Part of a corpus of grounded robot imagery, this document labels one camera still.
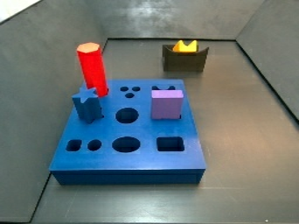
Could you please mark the yellow arch block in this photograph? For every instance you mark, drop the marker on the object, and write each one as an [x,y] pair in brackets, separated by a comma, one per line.
[182,48]

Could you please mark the blue shape sorter board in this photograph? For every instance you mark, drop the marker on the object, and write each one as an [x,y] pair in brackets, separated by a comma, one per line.
[127,148]

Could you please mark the black curved fixture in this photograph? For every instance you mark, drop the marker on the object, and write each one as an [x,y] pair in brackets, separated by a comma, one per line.
[183,61]

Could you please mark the purple rectangular block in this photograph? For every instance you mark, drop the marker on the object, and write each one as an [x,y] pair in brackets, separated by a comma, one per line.
[167,104]

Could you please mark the blue star prism block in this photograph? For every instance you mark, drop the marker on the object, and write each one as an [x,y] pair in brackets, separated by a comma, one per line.
[87,104]

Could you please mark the red octagonal prism block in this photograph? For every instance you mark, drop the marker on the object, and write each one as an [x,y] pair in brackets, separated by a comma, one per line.
[92,67]

